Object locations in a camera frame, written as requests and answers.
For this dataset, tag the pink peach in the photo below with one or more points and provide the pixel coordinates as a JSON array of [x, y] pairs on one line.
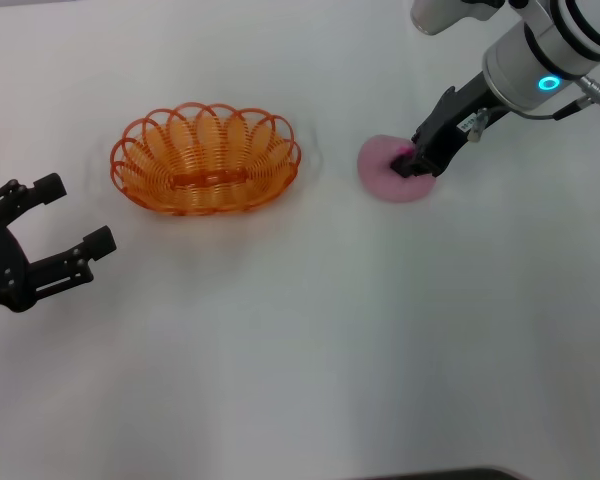
[[380, 175]]

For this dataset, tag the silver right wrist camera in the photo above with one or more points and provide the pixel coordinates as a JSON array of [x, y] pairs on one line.
[[430, 15]]

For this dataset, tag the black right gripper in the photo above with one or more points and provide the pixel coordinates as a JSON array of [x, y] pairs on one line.
[[450, 125]]

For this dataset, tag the orange woven plastic basket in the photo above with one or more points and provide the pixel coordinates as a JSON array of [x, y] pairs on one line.
[[205, 175]]

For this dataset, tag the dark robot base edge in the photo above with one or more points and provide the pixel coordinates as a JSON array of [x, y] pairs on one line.
[[445, 475]]

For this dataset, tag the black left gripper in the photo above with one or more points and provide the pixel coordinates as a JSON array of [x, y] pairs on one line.
[[0, 265]]

